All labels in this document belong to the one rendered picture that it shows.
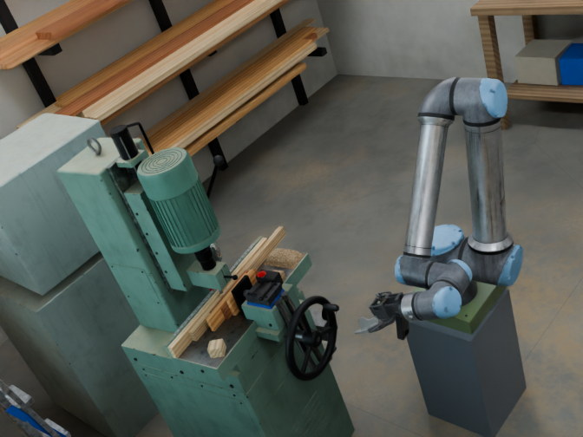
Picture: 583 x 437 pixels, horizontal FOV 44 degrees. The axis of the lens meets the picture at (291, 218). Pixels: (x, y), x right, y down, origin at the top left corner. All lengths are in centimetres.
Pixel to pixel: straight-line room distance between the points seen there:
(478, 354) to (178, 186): 125
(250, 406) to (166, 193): 81
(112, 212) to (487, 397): 155
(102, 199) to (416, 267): 105
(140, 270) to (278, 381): 63
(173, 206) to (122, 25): 281
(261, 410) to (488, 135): 121
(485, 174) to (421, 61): 357
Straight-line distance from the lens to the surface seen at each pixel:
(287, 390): 275
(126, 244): 256
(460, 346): 276
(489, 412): 301
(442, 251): 259
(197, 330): 253
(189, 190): 231
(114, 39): 495
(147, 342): 281
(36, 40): 426
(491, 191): 242
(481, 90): 229
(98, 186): 245
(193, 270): 256
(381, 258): 408
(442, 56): 578
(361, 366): 350
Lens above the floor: 244
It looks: 32 degrees down
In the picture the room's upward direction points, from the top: 20 degrees counter-clockwise
